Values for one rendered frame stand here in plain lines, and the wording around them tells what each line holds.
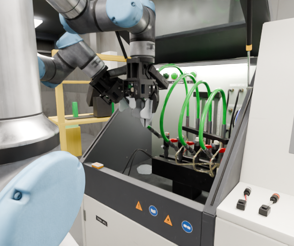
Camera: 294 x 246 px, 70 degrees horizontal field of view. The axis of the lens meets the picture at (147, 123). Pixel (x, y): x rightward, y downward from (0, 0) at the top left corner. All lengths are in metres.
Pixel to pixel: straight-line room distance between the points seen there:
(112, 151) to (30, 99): 0.98
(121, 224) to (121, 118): 0.54
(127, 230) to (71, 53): 0.71
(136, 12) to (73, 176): 0.40
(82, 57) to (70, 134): 3.40
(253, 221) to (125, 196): 0.48
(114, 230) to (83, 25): 0.83
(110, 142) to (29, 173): 0.97
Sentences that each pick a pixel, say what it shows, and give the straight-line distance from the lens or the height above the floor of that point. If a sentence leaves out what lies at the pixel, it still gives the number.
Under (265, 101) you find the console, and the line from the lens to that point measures 0.86.
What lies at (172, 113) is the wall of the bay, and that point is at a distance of 1.31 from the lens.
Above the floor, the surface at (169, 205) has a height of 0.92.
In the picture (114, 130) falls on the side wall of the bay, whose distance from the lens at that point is 1.17.
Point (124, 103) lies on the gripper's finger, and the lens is 0.84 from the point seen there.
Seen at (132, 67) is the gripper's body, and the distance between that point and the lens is 0.63.
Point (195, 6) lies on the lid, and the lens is 0.99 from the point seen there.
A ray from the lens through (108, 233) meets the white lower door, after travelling 1.10.
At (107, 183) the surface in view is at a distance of 0.97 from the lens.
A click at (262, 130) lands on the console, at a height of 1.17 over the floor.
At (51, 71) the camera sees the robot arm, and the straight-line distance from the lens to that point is 0.69.
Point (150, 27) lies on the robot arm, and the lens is 0.64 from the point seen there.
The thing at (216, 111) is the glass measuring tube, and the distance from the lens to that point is 1.14.
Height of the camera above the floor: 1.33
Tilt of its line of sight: 10 degrees down
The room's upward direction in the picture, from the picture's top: straight up
